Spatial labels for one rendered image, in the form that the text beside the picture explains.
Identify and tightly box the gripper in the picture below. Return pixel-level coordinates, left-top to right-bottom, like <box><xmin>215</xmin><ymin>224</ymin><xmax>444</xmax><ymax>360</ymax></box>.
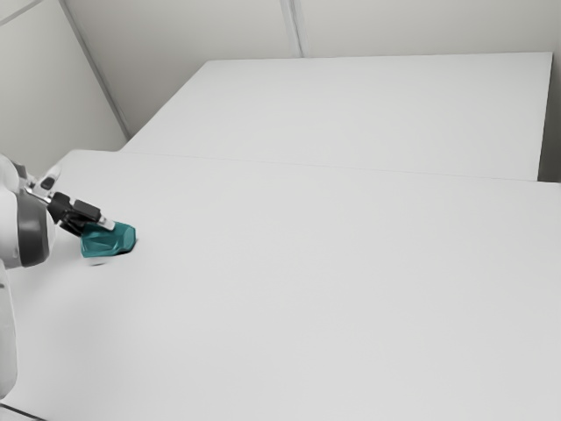
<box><xmin>46</xmin><ymin>191</ymin><xmax>117</xmax><ymax>239</ymax></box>

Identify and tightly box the teal faceted mug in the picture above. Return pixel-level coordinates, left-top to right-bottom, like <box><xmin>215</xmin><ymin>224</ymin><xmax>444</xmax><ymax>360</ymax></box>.
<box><xmin>80</xmin><ymin>221</ymin><xmax>138</xmax><ymax>259</ymax></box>

